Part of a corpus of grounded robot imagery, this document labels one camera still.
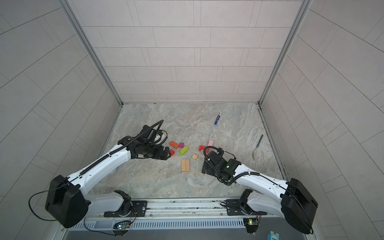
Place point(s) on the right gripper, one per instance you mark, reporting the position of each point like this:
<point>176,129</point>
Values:
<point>208,169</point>

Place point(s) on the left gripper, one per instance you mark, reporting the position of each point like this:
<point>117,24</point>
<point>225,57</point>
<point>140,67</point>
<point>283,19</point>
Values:
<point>159,155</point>

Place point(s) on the natural wood block 29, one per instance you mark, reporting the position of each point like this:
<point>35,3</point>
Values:
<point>187,165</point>

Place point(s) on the natural wood block 31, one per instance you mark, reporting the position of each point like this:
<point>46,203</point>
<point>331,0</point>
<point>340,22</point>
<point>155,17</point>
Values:
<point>183,165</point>

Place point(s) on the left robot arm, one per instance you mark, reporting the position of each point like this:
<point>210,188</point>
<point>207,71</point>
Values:
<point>68,199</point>

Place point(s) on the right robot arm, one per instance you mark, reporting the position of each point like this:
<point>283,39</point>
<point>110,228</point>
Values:
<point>270,192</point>

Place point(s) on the red arch block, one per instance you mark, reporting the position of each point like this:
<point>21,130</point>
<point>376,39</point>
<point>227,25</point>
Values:
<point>202,148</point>

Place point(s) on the orange rectangular block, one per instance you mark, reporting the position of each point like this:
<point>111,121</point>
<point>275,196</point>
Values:
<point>174,144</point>

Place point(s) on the lime green rectangular block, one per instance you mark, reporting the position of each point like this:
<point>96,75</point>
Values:
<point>184,150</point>

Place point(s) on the blue marker pen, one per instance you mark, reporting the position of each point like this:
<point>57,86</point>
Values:
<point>217,118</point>

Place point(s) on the dark grey pen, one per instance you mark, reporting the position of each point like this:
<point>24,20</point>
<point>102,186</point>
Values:
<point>259,141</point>

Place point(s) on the right circuit board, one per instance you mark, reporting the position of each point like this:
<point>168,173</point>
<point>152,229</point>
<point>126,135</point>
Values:
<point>251,225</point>

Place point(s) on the circuit board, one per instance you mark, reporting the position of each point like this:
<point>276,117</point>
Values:
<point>122,226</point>
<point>251,225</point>

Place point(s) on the left circuit board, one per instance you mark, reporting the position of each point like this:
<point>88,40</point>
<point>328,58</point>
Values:
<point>122,226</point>

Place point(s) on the light blue object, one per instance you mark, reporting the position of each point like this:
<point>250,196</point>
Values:
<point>273,236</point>

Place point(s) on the aluminium mounting rail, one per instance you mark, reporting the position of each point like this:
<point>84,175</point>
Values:
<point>183,208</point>

